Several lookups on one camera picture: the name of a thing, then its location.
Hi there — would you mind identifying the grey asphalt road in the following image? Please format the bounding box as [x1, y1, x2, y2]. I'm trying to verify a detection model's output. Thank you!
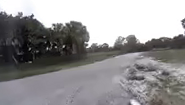
[0, 50, 155, 105]

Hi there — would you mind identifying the group of dark trees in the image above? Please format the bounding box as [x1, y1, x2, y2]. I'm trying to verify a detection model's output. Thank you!
[0, 0, 93, 69]

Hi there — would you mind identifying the row of distant trees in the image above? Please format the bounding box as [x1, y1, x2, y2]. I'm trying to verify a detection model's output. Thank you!
[85, 28, 185, 60]

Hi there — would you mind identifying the pale gravel strip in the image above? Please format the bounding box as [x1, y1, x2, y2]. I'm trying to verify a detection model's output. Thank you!
[115, 49, 185, 105]

